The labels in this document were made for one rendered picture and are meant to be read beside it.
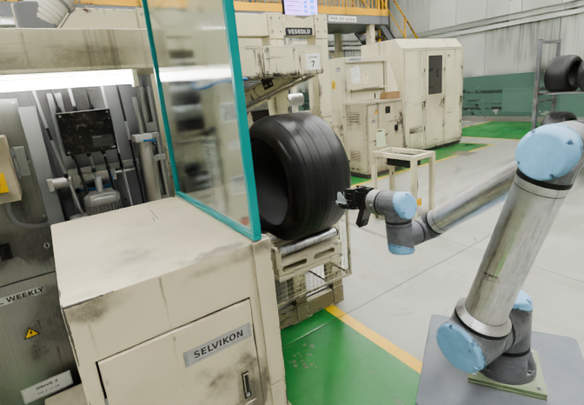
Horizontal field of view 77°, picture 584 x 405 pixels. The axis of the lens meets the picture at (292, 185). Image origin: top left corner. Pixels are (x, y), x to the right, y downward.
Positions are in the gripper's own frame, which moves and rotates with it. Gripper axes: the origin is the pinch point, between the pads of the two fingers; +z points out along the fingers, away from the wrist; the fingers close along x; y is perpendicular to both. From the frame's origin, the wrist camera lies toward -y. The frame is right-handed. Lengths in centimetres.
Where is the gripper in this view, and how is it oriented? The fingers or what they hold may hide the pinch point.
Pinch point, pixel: (338, 202)
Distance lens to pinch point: 155.8
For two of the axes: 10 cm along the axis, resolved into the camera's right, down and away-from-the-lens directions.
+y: -1.6, -9.8, -1.5
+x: -8.2, 2.2, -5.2
